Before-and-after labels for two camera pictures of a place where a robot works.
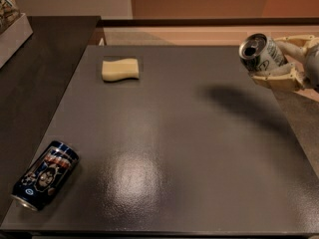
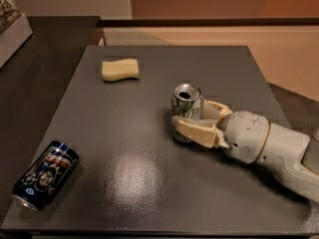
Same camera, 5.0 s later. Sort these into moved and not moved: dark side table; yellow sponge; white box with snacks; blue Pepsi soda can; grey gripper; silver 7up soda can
Moved: silver 7up soda can; grey gripper
Not moved: white box with snacks; blue Pepsi soda can; yellow sponge; dark side table
